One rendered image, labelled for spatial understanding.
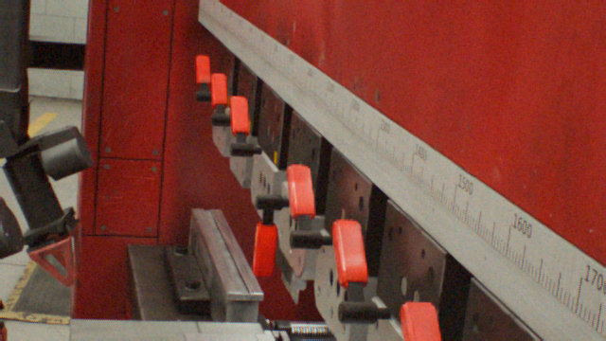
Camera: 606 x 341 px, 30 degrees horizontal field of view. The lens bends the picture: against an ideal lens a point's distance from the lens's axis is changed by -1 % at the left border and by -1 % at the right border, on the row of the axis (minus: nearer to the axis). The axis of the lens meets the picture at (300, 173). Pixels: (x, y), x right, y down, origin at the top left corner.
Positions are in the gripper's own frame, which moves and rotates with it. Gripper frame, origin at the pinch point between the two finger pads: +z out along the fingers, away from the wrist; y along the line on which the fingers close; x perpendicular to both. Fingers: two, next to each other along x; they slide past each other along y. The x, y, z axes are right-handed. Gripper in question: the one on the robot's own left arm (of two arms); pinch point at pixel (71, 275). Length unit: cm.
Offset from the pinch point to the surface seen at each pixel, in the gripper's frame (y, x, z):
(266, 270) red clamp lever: -40, -34, -1
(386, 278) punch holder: -74, -48, -7
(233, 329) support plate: -17.0, -23.2, 11.4
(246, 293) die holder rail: 8.1, -22.5, 14.7
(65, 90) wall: 689, 164, 18
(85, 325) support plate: -20.9, -5.6, 2.4
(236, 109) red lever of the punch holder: -14.6, -34.8, -16.6
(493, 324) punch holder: -96, -54, -9
